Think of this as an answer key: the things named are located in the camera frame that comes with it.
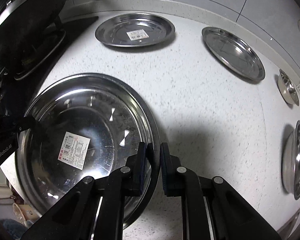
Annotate plain steel plate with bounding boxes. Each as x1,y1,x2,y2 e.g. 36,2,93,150
202,27,266,82

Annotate large steel plate with label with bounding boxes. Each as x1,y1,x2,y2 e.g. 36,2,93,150
15,73,160,227

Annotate small steel bowl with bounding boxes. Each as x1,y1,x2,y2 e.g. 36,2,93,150
277,69,300,106

